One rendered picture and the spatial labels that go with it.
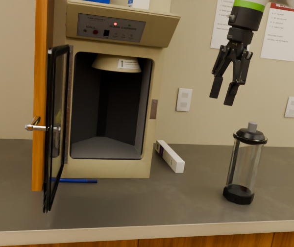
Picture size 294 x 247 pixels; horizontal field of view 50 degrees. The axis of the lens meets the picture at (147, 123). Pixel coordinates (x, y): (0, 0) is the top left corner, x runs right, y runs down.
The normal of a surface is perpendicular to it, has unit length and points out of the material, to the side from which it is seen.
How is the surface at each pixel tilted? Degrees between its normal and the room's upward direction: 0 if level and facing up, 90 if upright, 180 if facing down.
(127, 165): 90
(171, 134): 90
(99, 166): 90
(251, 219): 0
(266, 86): 90
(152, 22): 135
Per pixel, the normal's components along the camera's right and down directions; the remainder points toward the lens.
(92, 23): 0.09, 0.88
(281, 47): 0.23, 0.28
